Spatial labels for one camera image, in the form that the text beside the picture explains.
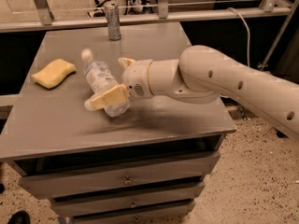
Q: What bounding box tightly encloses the bottom grey drawer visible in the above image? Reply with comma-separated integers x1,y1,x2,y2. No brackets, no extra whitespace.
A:
73,201,195,224

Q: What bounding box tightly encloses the silver metal can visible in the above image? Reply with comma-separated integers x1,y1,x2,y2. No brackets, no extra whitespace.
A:
104,1,121,41

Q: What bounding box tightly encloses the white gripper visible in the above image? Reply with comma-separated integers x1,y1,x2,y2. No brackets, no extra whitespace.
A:
84,57,153,111

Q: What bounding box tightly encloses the white cable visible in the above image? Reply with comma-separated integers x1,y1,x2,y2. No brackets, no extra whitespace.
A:
226,7,251,67

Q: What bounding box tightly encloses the top grey drawer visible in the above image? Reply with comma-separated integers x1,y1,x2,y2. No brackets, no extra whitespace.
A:
19,151,220,199

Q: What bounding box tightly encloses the middle grey drawer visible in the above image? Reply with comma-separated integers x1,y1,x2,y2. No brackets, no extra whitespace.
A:
51,181,205,217

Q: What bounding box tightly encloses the metal railing frame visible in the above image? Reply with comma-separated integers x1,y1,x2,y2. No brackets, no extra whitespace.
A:
0,0,298,61

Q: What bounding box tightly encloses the black shoe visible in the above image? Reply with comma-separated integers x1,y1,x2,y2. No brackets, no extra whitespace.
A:
7,211,31,224

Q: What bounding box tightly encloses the grey drawer cabinet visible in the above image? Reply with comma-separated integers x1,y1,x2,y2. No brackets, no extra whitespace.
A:
0,21,237,224

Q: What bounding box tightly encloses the grey drawer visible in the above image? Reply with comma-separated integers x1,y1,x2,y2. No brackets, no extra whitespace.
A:
19,151,220,199
51,181,205,217
73,201,195,224

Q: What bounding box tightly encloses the clear plastic water bottle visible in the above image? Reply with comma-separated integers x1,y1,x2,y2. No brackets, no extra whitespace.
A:
81,49,130,118

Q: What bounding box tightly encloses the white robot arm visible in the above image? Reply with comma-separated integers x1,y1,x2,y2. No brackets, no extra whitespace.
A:
81,46,299,140

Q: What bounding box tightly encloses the yellow sponge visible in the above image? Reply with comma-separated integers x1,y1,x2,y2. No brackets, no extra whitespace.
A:
31,59,77,89

